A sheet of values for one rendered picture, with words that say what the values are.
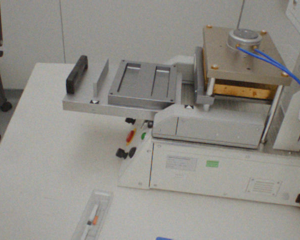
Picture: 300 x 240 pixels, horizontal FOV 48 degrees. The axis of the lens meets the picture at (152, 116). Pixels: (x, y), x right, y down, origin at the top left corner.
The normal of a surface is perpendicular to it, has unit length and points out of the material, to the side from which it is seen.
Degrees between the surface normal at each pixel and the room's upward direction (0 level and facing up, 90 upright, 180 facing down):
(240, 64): 0
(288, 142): 90
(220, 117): 0
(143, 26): 90
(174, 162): 90
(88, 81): 0
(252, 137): 90
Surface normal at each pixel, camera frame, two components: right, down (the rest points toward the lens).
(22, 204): 0.07, -0.81
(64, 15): 0.08, 0.58
